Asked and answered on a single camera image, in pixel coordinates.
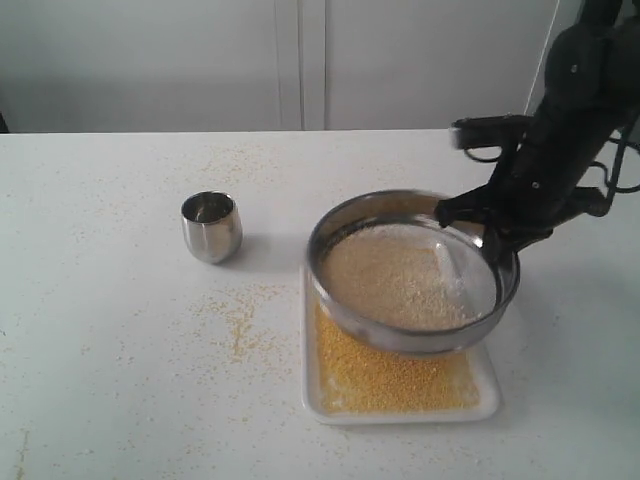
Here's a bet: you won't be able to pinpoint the white plastic tray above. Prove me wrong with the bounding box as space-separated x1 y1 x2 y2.
300 270 501 426

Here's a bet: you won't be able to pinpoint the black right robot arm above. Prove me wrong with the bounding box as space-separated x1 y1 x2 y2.
435 1 639 262

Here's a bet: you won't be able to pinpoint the stainless steel cup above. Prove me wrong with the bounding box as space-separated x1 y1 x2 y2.
181 191 243 264

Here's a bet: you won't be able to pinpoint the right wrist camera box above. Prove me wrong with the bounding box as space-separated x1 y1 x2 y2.
451 114 531 150

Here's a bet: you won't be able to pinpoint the white cabinet doors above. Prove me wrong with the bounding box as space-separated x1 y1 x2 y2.
1 1 580 132

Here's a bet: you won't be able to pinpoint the pile of tan grain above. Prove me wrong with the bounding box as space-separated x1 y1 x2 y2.
321 224 497 331

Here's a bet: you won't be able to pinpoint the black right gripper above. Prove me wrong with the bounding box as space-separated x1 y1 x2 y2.
434 134 612 265

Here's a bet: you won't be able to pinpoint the round steel mesh sieve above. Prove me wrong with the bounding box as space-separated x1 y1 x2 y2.
305 189 521 356

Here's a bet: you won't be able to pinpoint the yellow millet in tray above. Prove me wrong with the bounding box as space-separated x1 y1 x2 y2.
314 306 480 414

